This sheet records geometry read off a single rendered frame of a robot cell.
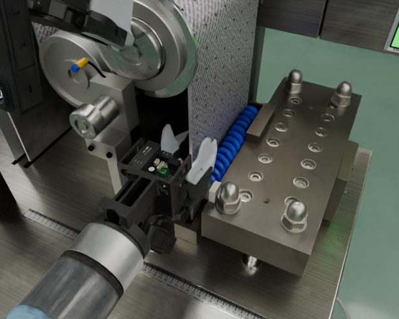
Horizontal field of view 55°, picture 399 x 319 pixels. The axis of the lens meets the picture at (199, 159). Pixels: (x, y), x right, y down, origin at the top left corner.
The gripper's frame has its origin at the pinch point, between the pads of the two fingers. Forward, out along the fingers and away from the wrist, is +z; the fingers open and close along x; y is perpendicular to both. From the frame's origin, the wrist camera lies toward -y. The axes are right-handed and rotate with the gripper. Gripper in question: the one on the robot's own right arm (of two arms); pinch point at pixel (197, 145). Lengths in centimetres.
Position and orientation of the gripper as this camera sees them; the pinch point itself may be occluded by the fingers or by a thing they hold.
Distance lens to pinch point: 56.5
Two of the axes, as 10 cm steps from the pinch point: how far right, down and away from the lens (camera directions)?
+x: -9.0, -3.1, 3.1
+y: 0.0, -7.1, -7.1
